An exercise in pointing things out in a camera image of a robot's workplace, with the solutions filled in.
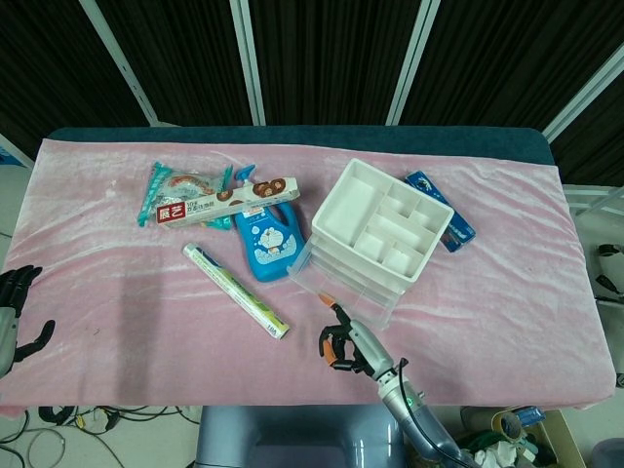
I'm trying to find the cookie print wrap box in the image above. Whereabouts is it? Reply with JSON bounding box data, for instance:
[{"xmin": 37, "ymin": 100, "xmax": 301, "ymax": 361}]
[{"xmin": 155, "ymin": 175, "xmax": 301, "ymax": 227}]

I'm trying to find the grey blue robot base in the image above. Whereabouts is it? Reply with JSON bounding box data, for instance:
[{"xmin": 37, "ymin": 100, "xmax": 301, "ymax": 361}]
[{"xmin": 194, "ymin": 404, "xmax": 409, "ymax": 468}]

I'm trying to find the dark teal table pad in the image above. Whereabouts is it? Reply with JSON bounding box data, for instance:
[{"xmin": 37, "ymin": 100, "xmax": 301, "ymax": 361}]
[{"xmin": 46, "ymin": 126, "xmax": 560, "ymax": 170}]

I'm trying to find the white metal rack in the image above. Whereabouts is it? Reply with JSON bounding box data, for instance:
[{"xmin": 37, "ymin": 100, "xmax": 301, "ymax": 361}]
[{"xmin": 563, "ymin": 183, "xmax": 624, "ymax": 218}]

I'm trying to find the black floor cable tangle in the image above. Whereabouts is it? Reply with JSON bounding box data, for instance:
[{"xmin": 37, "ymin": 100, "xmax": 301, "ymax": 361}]
[{"xmin": 37, "ymin": 405, "xmax": 201, "ymax": 436}]

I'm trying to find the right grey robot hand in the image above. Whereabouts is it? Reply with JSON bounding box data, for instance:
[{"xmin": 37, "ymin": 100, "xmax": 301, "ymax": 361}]
[{"xmin": 318, "ymin": 292, "xmax": 399, "ymax": 384}]

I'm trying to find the pink velvet cloth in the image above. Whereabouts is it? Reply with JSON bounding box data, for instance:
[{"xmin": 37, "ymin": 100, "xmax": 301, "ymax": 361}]
[{"xmin": 0, "ymin": 137, "xmax": 614, "ymax": 419}]

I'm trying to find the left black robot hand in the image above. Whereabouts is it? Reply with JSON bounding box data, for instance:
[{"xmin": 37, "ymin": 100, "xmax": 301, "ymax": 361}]
[{"xmin": 0, "ymin": 264, "xmax": 57, "ymax": 379}]

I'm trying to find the white partition post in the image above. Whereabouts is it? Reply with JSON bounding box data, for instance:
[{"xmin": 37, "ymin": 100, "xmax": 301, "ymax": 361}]
[
  {"xmin": 541, "ymin": 36, "xmax": 624, "ymax": 142},
  {"xmin": 80, "ymin": 0, "xmax": 160, "ymax": 127},
  {"xmin": 387, "ymin": 0, "xmax": 443, "ymax": 126},
  {"xmin": 228, "ymin": 0, "xmax": 267, "ymax": 127}
]

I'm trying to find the white black device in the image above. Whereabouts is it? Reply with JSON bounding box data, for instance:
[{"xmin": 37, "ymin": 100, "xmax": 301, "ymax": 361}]
[{"xmin": 593, "ymin": 243, "xmax": 624, "ymax": 307}]

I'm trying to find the white floor cable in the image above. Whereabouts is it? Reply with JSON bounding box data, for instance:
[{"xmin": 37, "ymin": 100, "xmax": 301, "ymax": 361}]
[{"xmin": 0, "ymin": 408, "xmax": 67, "ymax": 462}]

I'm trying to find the blue cartoon detergent bottle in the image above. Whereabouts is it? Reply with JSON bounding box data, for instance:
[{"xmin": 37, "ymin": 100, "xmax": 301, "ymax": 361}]
[{"xmin": 233, "ymin": 165, "xmax": 311, "ymax": 283}]

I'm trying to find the cardboard box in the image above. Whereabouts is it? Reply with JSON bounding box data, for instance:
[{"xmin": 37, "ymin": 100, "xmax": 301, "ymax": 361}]
[{"xmin": 460, "ymin": 407, "xmax": 589, "ymax": 468}]

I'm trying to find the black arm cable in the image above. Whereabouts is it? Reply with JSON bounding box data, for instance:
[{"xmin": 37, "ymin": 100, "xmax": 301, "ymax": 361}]
[{"xmin": 396, "ymin": 358, "xmax": 477, "ymax": 467}]

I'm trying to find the green white toothpaste box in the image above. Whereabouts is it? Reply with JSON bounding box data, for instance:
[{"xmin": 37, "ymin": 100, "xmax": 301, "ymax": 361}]
[{"xmin": 181, "ymin": 242, "xmax": 291, "ymax": 341}]

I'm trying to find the blue toothpaste box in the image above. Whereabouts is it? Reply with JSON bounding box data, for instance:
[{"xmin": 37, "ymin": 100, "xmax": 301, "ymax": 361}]
[{"xmin": 405, "ymin": 170, "xmax": 477, "ymax": 254}]

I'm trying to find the white plastic drawer organizer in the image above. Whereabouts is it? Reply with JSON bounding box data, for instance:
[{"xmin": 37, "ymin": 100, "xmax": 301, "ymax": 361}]
[{"xmin": 311, "ymin": 158, "xmax": 455, "ymax": 306}]

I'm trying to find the beige tape roll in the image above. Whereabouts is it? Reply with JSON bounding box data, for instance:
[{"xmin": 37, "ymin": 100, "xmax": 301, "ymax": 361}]
[{"xmin": 489, "ymin": 409, "xmax": 526, "ymax": 443}]

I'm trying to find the clear plastic compartment box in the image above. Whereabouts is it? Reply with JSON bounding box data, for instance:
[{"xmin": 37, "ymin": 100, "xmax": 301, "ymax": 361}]
[{"xmin": 286, "ymin": 238, "xmax": 406, "ymax": 330}]

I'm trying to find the teal snack bag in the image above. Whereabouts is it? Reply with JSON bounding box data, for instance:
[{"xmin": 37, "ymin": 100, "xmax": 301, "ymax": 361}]
[{"xmin": 136, "ymin": 161, "xmax": 234, "ymax": 230}]

